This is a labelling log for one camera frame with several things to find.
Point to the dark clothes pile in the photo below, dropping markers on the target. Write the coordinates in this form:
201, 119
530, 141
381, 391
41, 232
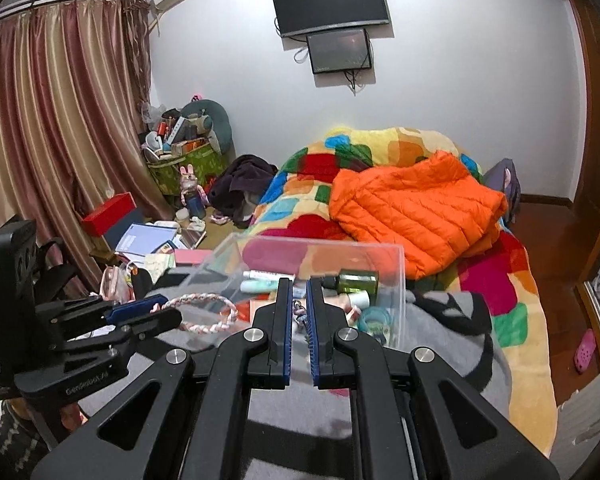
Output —
240, 185

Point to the small white bottle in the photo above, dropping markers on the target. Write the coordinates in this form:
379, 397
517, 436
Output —
360, 299

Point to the pink slipper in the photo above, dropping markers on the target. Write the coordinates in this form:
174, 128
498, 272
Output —
585, 350

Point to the purple garment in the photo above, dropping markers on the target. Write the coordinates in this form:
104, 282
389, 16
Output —
505, 185

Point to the person's left hand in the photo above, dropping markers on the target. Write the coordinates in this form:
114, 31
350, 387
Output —
72, 417

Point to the colourful patchwork blanket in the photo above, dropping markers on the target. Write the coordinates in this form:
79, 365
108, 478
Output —
505, 305

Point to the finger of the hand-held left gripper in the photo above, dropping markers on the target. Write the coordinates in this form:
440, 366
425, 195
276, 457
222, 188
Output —
130, 310
150, 324

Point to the person's left forearm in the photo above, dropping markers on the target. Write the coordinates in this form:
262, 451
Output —
15, 435

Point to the clear pink bag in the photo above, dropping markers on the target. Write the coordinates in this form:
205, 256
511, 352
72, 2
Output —
114, 285

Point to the blue white book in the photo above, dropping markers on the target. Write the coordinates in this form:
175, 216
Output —
145, 237

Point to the pink notebook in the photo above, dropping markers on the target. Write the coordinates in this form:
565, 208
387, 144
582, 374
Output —
192, 256

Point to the grey blanket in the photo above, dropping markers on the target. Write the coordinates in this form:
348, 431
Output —
450, 340

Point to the green storage bag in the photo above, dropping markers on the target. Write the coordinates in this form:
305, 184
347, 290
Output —
200, 165

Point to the dark green bottle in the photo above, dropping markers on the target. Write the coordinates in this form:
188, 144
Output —
355, 282

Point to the pink bunny toy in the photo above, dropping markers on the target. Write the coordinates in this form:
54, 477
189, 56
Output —
190, 185

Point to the teal round jar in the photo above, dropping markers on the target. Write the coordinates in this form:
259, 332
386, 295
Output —
375, 320

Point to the black wall television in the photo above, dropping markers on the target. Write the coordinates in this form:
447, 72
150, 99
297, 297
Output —
330, 2

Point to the small black wall monitor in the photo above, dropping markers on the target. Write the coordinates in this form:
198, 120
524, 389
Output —
340, 50

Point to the pale teal tube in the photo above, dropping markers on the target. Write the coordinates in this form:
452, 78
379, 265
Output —
257, 286

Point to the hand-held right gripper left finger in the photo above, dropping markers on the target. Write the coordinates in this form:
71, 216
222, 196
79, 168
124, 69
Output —
283, 335

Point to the clear plastic storage box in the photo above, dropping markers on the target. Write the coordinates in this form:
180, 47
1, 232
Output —
380, 260

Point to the grey neck pillow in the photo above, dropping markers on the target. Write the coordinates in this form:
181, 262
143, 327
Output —
220, 120

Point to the long white tube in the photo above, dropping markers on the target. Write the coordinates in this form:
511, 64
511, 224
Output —
267, 275

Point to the brown wooden door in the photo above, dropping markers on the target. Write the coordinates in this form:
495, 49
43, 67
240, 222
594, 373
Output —
597, 110

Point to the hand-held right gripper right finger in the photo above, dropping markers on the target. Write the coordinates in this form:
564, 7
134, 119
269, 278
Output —
314, 340

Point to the striped pink curtain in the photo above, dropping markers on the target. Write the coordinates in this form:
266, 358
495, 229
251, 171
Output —
65, 135

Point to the orange puffer jacket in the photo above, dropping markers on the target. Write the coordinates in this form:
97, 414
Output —
415, 205

